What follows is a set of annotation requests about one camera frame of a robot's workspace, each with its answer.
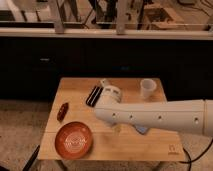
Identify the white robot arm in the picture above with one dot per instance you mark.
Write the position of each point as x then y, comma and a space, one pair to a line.
188, 116

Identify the small white labelled bottle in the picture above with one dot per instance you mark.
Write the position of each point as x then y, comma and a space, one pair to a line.
104, 82

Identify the black rectangular case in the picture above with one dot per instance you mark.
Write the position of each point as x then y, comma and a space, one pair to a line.
94, 96

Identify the translucent plastic cup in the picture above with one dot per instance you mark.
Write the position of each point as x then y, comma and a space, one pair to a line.
147, 87

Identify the dark red oblong object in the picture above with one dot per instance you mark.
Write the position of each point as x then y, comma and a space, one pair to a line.
62, 112

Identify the wooden table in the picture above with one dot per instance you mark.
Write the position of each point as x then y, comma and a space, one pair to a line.
118, 143

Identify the blue sponge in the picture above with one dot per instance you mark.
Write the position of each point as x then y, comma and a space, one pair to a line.
142, 130

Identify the black chair part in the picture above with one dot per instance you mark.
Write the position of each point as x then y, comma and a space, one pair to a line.
31, 159

